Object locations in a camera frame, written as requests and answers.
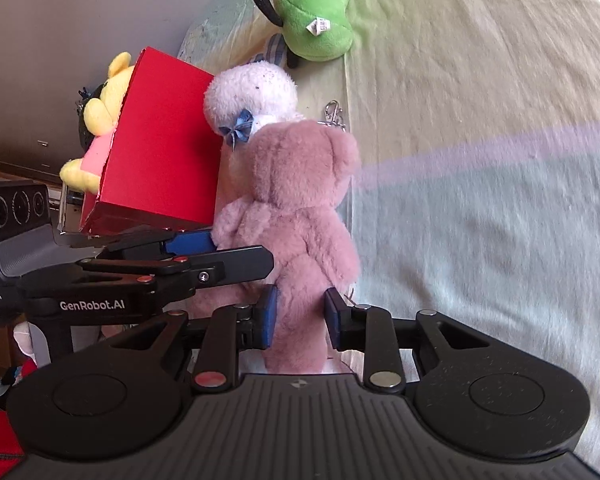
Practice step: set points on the cartoon bear bed sheet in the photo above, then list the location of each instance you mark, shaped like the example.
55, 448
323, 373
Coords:
478, 123

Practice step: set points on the pink teddy bear plush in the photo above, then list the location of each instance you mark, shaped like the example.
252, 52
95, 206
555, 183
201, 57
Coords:
298, 174

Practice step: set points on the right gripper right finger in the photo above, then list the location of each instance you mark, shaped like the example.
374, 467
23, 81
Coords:
369, 330

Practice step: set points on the white plush bear blue bow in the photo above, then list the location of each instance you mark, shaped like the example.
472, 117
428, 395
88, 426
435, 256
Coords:
237, 104

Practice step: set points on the yellow tiger plush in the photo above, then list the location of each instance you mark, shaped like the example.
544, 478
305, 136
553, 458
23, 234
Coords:
101, 116

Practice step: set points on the green bean plush toy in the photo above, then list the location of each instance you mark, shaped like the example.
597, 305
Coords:
315, 31

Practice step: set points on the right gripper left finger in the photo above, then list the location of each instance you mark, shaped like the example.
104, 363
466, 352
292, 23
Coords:
229, 331

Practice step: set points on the red cardboard box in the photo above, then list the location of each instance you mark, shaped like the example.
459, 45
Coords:
159, 165

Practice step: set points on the metal keychain clasp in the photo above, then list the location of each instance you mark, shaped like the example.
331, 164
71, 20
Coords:
333, 115

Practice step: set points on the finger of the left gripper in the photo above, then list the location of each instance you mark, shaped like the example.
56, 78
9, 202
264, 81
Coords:
159, 245
179, 277

